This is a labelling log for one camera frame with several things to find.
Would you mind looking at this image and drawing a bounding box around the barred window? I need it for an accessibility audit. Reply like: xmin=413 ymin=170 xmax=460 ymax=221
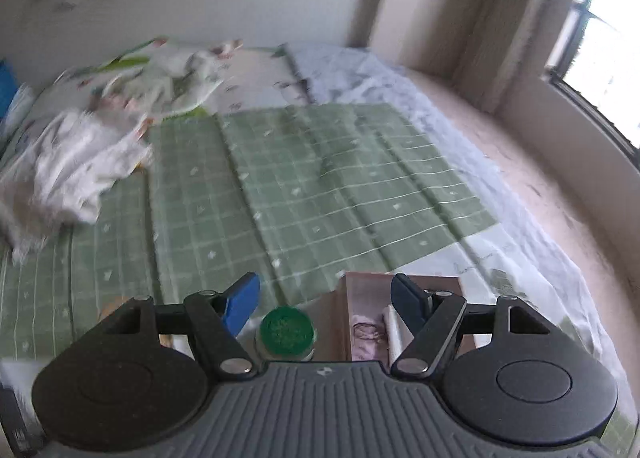
xmin=545 ymin=0 xmax=640 ymax=164

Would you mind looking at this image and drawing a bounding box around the green lid glass jar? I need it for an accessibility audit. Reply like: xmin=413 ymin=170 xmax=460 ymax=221
xmin=254 ymin=307 xmax=317 ymax=364

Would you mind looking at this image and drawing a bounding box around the green grid mat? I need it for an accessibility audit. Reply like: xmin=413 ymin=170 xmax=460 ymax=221
xmin=0 ymin=103 xmax=501 ymax=364

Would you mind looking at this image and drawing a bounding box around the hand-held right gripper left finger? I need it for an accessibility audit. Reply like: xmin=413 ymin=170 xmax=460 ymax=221
xmin=102 ymin=272 xmax=261 ymax=381

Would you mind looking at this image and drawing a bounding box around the white printed cloth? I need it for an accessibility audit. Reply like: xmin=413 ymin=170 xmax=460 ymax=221
xmin=55 ymin=37 xmax=246 ymax=119

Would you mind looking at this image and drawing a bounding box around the pale bed sheet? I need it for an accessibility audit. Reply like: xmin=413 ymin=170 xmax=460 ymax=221
xmin=285 ymin=43 xmax=601 ymax=339

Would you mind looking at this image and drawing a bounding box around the beige curtain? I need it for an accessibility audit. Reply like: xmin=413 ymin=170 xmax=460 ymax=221
xmin=452 ymin=0 xmax=596 ymax=114

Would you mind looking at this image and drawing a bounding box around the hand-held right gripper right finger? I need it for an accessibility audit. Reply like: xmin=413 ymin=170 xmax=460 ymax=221
xmin=390 ymin=273 xmax=556 ymax=380

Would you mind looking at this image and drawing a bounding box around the white crumpled cloth pile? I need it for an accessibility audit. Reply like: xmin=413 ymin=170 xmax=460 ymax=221
xmin=0 ymin=108 xmax=153 ymax=264

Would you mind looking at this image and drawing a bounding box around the white small-print pillow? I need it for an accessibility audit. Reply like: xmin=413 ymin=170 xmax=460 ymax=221
xmin=210 ymin=45 xmax=311 ymax=114

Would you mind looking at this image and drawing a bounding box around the clear plastic bag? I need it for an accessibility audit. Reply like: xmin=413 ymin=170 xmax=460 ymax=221
xmin=350 ymin=305 xmax=416 ymax=363

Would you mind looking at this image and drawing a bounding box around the leaf printed white sheet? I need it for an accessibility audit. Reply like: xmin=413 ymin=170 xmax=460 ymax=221
xmin=380 ymin=223 xmax=591 ymax=364

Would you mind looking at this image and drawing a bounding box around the blue white package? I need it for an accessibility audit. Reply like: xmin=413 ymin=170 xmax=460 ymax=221
xmin=0 ymin=60 xmax=36 ymax=139

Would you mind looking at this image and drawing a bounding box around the pink cardboard box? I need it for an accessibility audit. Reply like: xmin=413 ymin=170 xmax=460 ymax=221
xmin=306 ymin=272 xmax=496 ymax=364

